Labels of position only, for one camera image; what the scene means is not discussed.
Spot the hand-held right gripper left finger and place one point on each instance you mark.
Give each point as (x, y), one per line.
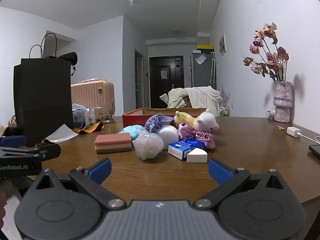
(100, 170)

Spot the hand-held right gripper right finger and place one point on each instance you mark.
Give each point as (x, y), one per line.
(220, 171)

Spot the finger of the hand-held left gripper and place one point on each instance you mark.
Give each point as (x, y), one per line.
(12, 141)
(48, 151)

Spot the pink layered sponge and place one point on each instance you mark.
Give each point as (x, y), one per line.
(112, 142)

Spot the purple satin scrunchie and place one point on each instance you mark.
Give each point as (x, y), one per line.
(202, 138)

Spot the white lamb plush toy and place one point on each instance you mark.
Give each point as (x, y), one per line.
(206, 121)

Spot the blue fluffy plush toy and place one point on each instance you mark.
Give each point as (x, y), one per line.
(132, 130)

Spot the translucent bath ball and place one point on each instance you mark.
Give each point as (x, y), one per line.
(148, 145)

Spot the red cardboard box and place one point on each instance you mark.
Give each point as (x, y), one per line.
(132, 120)

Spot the white round sponge ball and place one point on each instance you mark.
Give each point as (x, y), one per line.
(168, 135)

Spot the lavender fuzzy headband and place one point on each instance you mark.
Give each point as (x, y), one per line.
(156, 122)

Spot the person's left hand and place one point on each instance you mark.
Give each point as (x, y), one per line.
(2, 215)

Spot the white paper sheet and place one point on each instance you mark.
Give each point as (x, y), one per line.
(62, 133)

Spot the white wedge sponge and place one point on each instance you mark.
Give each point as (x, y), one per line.
(197, 156)

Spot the blue tissue pack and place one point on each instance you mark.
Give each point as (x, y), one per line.
(182, 147)

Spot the black paper bag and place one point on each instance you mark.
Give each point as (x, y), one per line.
(42, 100)

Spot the clear glass cup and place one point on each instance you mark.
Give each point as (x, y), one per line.
(106, 116)

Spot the pink ribbed suitcase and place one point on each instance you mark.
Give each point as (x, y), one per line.
(95, 92)

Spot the purple dried flowers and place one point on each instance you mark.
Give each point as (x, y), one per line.
(225, 96)

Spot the brown cardboard box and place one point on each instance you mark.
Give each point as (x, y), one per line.
(188, 103)

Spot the beige jacket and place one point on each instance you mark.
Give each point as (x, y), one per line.
(202, 97)

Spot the white charger plug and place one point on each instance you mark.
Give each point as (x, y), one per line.
(293, 131)

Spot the dark entrance door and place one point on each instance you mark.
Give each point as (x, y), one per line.
(172, 90)

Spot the pink textured vase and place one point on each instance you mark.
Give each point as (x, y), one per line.
(282, 100)

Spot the black knit hat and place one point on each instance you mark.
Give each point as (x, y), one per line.
(68, 57)

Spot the black phone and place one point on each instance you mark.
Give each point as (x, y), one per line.
(315, 151)

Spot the grey refrigerator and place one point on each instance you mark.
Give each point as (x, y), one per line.
(202, 75)

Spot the interior door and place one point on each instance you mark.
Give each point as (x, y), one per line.
(139, 80)

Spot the clear folded umbrella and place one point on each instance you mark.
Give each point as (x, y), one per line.
(212, 67)

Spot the white door notice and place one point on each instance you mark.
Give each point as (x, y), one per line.
(163, 74)

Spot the paper sheet on refrigerator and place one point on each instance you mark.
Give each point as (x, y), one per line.
(201, 59)

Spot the yellow box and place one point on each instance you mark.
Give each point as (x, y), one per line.
(205, 48)

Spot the dried pink roses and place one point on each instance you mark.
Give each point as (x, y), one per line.
(271, 57)

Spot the white ceiling lamp socket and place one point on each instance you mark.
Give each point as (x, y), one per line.
(131, 2)

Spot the wall poster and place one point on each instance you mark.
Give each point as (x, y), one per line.
(222, 45)

